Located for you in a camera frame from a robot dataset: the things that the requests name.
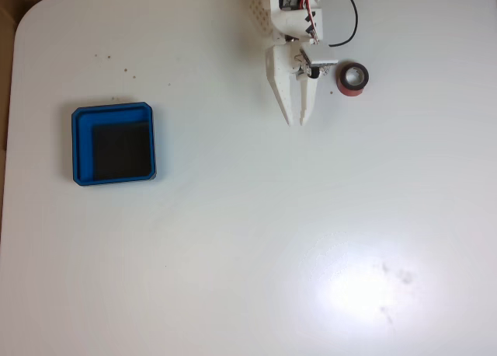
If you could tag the red tape roll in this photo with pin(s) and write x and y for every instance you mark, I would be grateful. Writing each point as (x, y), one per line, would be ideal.
(351, 90)

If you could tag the blue square box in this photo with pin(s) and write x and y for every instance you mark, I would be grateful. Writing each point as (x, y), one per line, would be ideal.
(83, 146)

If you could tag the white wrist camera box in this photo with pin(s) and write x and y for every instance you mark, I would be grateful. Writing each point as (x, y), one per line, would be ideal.
(318, 56)

